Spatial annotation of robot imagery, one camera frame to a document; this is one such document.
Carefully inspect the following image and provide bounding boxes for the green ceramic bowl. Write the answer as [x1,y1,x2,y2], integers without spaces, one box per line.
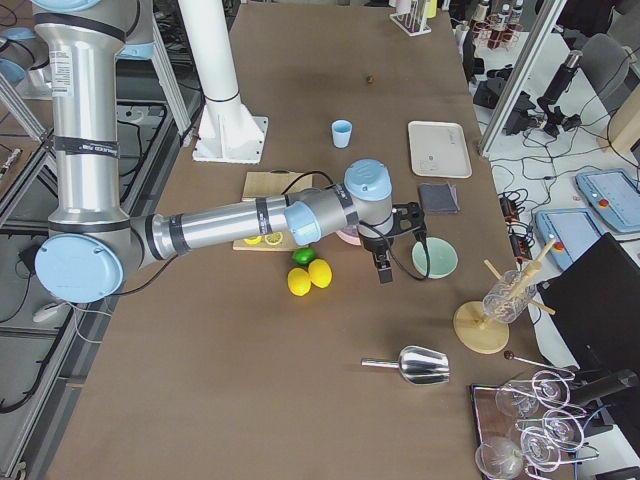
[412,237,458,279]

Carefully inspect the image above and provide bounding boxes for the wine glass rack tray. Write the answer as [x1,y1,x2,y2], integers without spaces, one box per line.
[470,368,600,479]

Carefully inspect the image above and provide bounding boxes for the aluminium frame post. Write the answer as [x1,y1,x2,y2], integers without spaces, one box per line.
[478,0,567,158]

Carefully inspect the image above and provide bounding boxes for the lemon slice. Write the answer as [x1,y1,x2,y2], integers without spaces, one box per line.
[243,235,262,246]
[264,232,284,246]

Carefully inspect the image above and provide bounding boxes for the grey folded cloth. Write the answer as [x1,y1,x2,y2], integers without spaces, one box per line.
[418,183,460,214]

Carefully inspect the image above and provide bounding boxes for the bamboo cutting board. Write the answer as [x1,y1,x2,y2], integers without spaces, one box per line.
[232,171,299,252]

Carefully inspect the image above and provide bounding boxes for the green lime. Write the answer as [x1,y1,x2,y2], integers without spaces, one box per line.
[292,247,317,266]

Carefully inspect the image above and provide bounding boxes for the blue teach pendant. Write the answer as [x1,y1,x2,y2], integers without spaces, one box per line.
[575,168,639,233]
[534,208,605,271]

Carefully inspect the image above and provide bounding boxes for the yellow lemon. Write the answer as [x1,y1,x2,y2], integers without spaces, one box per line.
[308,258,333,288]
[287,267,311,297]

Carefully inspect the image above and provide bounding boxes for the clear textured glass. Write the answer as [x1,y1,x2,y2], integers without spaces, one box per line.
[482,270,536,324]

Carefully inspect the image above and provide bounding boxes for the light blue plastic cup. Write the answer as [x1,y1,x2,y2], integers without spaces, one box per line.
[331,119,352,149]

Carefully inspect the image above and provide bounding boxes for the beige rabbit tray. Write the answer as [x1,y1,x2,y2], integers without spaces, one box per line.
[408,120,472,179]

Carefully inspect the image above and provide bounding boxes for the wooden cup tree stand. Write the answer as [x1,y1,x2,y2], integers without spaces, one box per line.
[453,238,556,354]

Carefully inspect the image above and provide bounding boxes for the white wire cup rack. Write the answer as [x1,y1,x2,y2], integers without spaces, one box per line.
[389,0,431,37]

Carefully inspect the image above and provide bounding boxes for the pink bowl of ice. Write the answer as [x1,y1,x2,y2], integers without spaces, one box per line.
[336,225,361,246]

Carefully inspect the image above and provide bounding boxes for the white camera post base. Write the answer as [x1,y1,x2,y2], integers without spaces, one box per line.
[180,1,268,164]

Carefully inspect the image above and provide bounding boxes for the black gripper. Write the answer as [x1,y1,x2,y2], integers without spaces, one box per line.
[361,221,394,284]

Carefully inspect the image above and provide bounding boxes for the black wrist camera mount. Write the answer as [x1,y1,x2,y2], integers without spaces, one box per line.
[388,202,427,242]

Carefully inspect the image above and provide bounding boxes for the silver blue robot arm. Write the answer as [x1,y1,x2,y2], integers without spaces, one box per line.
[33,1,399,304]

